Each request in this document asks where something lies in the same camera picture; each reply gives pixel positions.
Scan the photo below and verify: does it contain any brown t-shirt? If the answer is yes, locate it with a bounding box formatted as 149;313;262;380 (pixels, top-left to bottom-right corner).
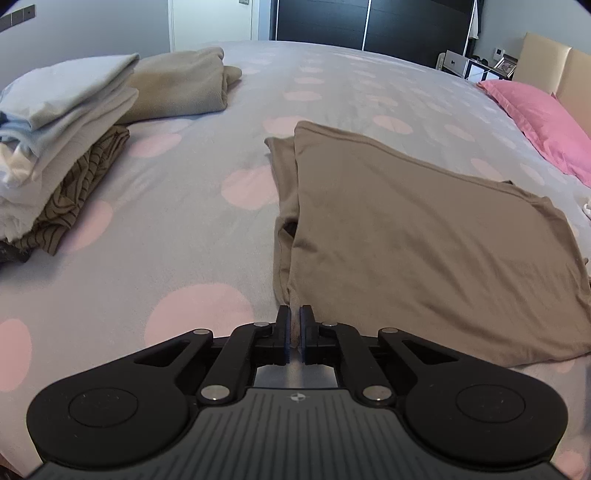
266;121;590;367

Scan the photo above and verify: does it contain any grey pink-dotted bed cover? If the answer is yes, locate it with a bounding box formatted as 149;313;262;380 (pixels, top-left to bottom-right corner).
1;42;590;475

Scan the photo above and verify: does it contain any white crumpled cloth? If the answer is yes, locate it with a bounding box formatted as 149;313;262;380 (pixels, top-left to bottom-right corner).
581;199;591;220

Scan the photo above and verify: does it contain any brown striped folded garment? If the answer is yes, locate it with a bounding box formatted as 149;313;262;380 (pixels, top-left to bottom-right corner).
9;126;130;256

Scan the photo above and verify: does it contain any pink pillow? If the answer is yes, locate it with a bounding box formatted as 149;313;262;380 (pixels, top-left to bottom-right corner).
477;80;590;187

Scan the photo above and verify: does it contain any light folded sheets stack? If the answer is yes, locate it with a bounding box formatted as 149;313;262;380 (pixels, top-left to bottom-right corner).
1;53;139;241

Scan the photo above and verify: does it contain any beige folded blanket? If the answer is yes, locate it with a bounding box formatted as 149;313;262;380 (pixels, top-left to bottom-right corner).
119;47;242;125

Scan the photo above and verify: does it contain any white bedside shelf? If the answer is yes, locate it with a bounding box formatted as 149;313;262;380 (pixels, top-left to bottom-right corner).
436;50;518;83

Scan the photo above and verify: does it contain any beige padded headboard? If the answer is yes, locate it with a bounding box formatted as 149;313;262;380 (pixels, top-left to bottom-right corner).
513;32;591;135

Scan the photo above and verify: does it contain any black sliding wardrobe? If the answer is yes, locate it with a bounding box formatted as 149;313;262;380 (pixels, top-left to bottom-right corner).
273;0;474;64

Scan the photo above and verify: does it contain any white door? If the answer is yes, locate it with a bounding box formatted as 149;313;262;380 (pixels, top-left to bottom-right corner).
168;0;253;52

